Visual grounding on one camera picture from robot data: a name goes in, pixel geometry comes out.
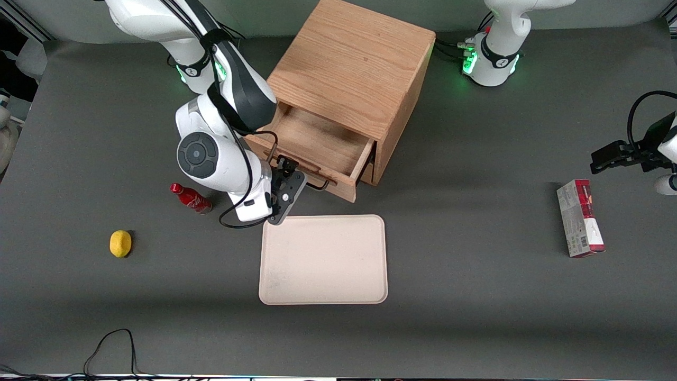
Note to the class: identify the wooden drawer cabinet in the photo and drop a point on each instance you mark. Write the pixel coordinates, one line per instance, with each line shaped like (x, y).
(359, 63)

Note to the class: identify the yellow lemon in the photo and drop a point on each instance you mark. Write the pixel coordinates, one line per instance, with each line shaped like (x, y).
(120, 244)

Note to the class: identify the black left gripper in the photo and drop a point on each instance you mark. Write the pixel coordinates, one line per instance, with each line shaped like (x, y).
(648, 143)

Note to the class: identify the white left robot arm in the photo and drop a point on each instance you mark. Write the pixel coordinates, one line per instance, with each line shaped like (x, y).
(497, 53)

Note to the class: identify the wooden drawer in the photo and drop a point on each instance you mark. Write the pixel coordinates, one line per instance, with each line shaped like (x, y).
(317, 143)
(368, 174)

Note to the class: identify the cream plastic tray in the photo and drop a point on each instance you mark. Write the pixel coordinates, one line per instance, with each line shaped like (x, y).
(322, 259)

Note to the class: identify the grey and red carton box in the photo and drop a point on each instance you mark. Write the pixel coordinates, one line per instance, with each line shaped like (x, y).
(577, 219)

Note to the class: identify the dark grey table mat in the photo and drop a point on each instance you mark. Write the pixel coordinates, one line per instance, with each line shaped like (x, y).
(476, 317)

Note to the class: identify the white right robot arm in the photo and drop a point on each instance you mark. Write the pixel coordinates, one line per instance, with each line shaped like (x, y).
(211, 174)

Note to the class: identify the aluminium frame rail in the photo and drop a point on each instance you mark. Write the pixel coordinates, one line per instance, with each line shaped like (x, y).
(26, 21)

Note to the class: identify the red soda bottle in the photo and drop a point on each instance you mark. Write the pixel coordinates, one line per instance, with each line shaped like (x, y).
(191, 199)

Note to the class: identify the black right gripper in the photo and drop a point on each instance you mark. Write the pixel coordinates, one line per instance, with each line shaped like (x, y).
(278, 174)

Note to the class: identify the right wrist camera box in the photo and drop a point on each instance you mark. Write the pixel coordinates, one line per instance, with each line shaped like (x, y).
(288, 193)

